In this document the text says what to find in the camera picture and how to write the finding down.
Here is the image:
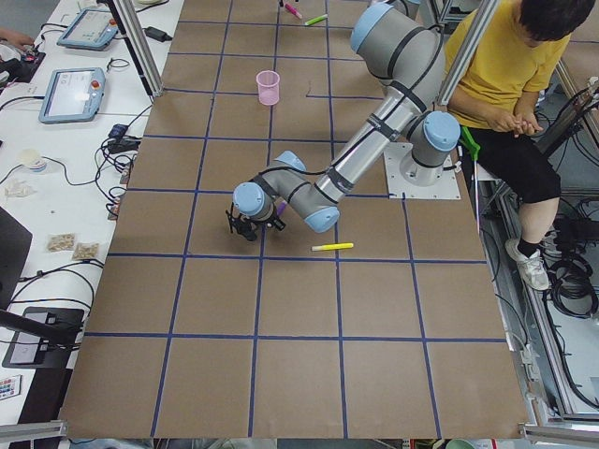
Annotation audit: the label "purple marker pen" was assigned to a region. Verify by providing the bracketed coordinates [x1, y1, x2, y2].
[277, 201, 286, 216]

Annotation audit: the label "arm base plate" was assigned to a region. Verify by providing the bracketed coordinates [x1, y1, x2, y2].
[383, 142, 461, 200]

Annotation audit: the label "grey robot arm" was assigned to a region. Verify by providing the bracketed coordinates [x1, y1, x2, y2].
[226, 2, 460, 241]

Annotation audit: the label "pink mesh cup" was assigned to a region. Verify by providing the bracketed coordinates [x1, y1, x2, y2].
[256, 70, 280, 107]

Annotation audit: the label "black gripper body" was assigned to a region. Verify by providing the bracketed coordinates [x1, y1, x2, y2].
[240, 212, 276, 231]

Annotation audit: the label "person in yellow shirt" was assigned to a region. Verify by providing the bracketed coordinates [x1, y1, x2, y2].
[447, 0, 594, 291]

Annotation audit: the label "teach pendant tablet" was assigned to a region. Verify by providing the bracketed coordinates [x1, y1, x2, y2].
[38, 67, 106, 124]
[57, 7, 119, 51]

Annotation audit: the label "green marker pen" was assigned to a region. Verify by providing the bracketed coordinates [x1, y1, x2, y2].
[304, 14, 329, 26]

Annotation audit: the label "yellow marker pen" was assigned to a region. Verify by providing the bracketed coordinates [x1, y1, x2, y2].
[311, 242, 354, 252]

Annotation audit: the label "near teach pendant tablet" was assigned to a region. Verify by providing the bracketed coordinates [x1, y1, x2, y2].
[38, 67, 106, 124]

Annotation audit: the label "aluminium frame post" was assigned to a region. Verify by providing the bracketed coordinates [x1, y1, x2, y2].
[105, 0, 164, 98]

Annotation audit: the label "black cables on desk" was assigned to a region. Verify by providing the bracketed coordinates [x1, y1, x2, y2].
[93, 135, 141, 221]

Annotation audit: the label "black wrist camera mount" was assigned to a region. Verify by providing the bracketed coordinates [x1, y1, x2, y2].
[226, 203, 243, 234]

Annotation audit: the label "black power adapter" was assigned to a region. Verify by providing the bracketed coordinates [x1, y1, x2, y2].
[109, 123, 128, 139]

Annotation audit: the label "pink marker pen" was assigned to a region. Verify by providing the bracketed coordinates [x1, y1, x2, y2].
[284, 3, 303, 20]

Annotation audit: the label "far teach pendant tablet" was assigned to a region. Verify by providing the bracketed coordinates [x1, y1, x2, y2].
[57, 7, 119, 51]

